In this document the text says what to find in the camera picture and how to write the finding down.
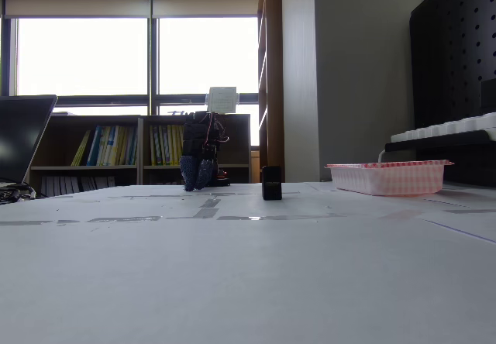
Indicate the orange black table clamp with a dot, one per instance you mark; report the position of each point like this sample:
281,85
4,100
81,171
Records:
222,177

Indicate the white power strip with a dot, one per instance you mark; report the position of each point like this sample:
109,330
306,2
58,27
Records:
445,128

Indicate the dark grey angular box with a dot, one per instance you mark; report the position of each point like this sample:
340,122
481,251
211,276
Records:
488,96

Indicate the low wooden bookshelf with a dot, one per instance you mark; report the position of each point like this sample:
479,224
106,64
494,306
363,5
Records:
236,142
58,142

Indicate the beige roller blind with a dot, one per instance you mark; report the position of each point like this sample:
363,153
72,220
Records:
205,2
77,4

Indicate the white paper sign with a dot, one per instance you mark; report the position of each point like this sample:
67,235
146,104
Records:
222,99

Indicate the dark laptop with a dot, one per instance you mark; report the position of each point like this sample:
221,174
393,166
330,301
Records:
21,138

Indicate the leaning yellow book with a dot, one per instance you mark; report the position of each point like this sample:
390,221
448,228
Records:
80,149

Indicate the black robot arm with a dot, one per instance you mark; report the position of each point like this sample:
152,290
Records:
217,135

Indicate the tall brown wooden shelf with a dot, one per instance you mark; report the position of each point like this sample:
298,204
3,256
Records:
273,73

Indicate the dark window frame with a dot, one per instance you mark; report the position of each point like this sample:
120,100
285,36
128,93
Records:
153,69

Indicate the blue book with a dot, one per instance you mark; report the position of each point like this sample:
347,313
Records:
93,146

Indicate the white binders row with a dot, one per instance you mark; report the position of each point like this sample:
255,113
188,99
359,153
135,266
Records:
77,184

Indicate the small black box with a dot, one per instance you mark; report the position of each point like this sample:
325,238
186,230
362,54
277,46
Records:
272,183

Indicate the black pegboard panel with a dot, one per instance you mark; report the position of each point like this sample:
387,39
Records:
449,61

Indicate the pink checked tray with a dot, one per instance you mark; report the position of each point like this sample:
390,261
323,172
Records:
387,179

